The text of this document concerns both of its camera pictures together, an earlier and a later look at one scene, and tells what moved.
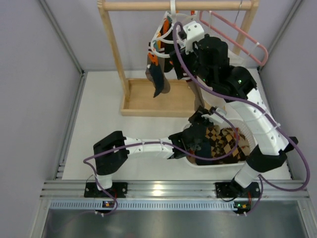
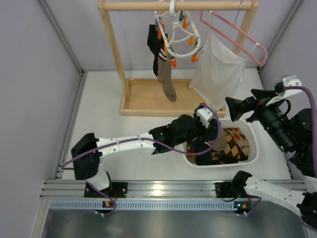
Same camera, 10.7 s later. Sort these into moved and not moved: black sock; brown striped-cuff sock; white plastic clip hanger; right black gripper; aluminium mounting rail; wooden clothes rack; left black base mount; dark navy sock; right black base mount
Moved: black sock; right black gripper; white plastic clip hanger; brown striped-cuff sock; dark navy sock
Not moved: left black base mount; right black base mount; wooden clothes rack; aluminium mounting rail
